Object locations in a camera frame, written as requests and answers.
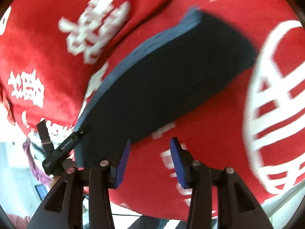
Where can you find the purple cloth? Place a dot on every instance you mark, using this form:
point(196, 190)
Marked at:
point(40, 174)

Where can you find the dark navy pants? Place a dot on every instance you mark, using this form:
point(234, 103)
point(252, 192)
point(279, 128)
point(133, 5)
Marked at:
point(166, 88)

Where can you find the black and white striped cloth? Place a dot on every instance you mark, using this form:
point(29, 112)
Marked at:
point(133, 219)

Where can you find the red printed blanket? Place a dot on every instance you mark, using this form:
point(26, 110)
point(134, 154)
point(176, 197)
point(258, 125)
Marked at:
point(35, 52)

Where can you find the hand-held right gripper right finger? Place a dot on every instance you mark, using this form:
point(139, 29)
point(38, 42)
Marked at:
point(177, 164)

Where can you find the blue screen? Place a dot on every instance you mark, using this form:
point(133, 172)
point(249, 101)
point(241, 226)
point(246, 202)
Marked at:
point(41, 192)

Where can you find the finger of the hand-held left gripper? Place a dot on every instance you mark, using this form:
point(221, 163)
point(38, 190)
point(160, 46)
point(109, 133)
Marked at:
point(45, 136)

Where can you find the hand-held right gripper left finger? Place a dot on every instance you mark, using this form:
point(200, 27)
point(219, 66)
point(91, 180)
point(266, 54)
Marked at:
point(122, 165)

